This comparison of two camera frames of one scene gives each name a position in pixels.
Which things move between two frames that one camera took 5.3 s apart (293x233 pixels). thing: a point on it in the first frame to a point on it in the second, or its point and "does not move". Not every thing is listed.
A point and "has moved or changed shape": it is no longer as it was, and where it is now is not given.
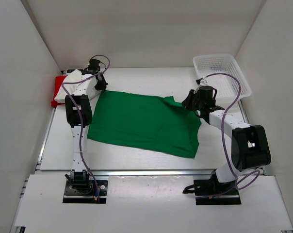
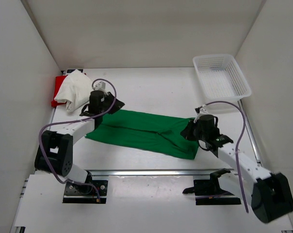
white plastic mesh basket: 226,86 does not move
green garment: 144,122 has moved or changed shape
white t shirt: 75,75 does not move
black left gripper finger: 101,85 to 119,105
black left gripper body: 103,77 to 108,100
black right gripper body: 197,104 to 202,135
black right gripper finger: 187,102 to 190,131
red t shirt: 58,81 does not move
